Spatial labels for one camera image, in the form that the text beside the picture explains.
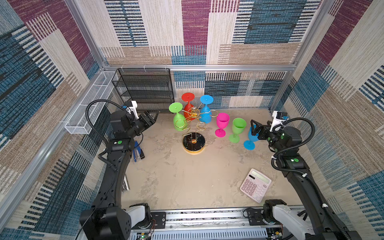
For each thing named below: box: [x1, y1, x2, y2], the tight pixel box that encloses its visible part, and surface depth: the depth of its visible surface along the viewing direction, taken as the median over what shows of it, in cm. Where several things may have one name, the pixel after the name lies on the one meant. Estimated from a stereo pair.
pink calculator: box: [240, 168, 272, 203], surface depth 84 cm
